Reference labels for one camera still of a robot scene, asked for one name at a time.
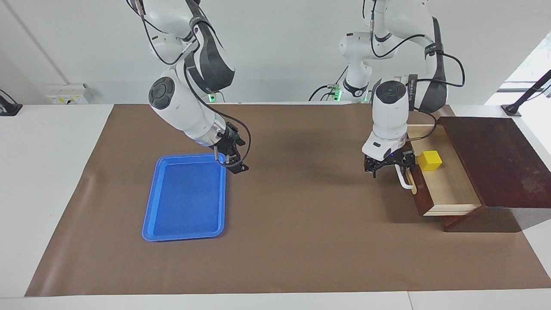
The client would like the yellow cube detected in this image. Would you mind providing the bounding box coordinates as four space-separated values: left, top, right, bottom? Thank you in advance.
417 150 443 172

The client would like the blue plastic tray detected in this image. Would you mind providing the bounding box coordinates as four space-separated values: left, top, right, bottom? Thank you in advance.
142 152 227 242

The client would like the brown table mat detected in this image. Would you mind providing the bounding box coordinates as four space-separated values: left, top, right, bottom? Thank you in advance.
25 103 551 297

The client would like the dark wooden cabinet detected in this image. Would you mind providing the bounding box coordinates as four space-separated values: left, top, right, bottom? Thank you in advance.
437 116 551 233

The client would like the black clamp base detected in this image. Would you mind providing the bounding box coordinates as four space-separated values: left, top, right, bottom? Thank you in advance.
0 89 23 117

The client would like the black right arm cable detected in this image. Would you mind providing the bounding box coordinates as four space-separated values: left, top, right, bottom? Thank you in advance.
127 0 252 168

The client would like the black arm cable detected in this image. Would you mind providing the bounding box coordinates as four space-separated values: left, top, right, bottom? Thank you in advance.
127 0 252 168
369 0 466 143

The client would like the black left base cable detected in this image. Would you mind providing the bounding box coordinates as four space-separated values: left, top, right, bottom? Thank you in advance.
308 65 350 102

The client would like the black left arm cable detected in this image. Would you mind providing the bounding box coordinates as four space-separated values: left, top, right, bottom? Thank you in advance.
369 0 466 143

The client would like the black camera stand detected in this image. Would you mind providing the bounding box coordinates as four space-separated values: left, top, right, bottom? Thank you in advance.
501 70 551 118

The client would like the white wall socket box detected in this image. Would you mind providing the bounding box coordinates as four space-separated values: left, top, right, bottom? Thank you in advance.
46 83 93 105

